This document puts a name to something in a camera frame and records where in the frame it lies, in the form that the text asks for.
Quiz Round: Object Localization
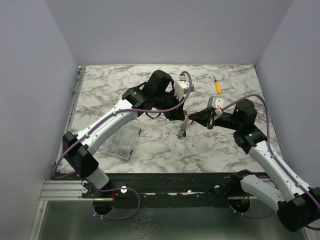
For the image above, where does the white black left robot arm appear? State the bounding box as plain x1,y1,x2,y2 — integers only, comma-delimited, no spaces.
61,69,194,198

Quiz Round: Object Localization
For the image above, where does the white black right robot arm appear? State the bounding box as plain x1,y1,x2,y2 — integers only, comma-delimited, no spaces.
189,96,320,232

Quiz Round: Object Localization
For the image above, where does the yellow screwdriver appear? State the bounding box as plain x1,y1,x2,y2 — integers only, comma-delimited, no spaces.
213,76,222,94

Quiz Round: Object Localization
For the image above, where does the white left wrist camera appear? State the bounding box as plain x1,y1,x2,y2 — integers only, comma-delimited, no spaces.
173,74,190,101

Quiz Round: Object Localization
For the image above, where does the aluminium front rail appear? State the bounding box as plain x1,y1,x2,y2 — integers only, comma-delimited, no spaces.
41,176,305,201

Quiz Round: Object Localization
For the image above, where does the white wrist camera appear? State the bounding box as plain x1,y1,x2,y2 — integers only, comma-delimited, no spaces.
173,74,190,101
207,96,224,116

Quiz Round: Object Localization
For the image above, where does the aluminium rail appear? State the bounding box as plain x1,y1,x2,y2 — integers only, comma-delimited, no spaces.
54,65,87,172
41,176,305,201

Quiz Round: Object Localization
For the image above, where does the aluminium left side rail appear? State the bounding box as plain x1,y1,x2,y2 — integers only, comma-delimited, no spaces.
54,65,87,172

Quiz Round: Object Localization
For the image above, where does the silver key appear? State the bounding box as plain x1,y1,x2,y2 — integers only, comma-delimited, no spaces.
177,124,187,138

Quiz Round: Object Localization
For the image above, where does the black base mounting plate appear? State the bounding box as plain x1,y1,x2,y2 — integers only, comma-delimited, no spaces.
51,171,261,209

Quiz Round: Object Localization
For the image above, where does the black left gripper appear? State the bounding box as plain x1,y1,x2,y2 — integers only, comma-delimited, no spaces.
153,89,186,121

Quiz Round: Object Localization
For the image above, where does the clear plastic screw organizer box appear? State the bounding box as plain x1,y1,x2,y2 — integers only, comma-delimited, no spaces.
103,121,142,160

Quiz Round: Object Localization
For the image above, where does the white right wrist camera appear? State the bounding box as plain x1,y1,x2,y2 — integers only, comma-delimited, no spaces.
207,96,224,116

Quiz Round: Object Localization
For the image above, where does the grey key organizer red handle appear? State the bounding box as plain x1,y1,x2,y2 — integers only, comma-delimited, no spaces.
182,110,194,128

